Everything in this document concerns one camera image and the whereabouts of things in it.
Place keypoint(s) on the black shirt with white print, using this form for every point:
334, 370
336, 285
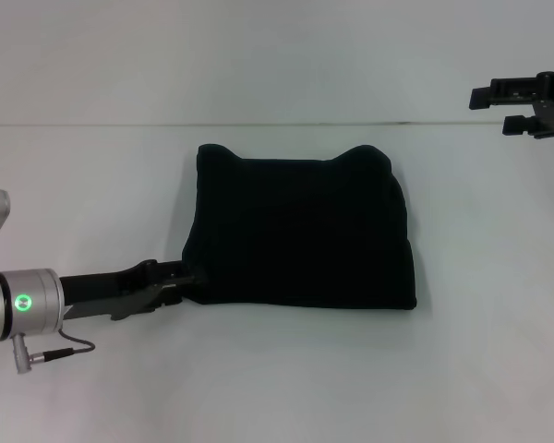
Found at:
304, 231

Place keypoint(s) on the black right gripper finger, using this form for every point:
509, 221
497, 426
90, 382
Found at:
503, 92
521, 125

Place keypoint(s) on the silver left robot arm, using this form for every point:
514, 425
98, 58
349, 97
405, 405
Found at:
23, 304

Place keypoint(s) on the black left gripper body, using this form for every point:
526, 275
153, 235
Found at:
106, 290

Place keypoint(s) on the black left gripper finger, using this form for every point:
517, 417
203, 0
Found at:
168, 295
175, 270

